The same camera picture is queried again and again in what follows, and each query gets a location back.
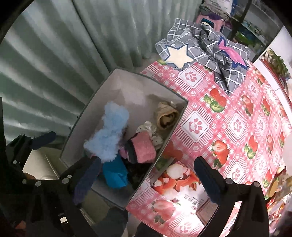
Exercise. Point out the light blue fluffy sock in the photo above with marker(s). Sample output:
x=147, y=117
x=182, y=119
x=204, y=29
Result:
x=109, y=132

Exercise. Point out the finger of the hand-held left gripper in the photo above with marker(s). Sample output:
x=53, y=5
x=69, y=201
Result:
x=43, y=139

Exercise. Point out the pink strawberry tablecloth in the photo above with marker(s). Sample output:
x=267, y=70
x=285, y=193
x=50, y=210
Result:
x=237, y=123

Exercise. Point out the grey checked star blanket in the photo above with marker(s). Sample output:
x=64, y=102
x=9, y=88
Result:
x=205, y=45

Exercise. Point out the pile of folded clothes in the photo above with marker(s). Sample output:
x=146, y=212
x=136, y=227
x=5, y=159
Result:
x=214, y=9

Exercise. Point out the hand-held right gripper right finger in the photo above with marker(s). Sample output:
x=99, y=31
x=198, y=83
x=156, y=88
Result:
x=207, y=182

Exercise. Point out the storage shelf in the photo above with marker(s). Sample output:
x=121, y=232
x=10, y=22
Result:
x=248, y=29

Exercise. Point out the blue fabric bundle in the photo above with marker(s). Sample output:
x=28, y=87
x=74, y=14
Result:
x=114, y=175

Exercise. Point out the pile of small goods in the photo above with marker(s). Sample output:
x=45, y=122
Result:
x=278, y=180

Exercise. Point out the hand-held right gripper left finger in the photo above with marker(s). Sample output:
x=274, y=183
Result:
x=87, y=180

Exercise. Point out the pink plastic stool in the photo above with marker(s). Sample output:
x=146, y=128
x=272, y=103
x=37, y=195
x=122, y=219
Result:
x=200, y=19

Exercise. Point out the fox print bag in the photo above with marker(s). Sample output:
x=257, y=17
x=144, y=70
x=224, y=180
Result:
x=178, y=180

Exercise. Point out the green potted plant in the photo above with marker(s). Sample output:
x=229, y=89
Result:
x=277, y=61

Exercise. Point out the white polka dot sock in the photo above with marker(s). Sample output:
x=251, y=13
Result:
x=148, y=127

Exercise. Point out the beige sock roll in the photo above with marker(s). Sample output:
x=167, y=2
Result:
x=166, y=116

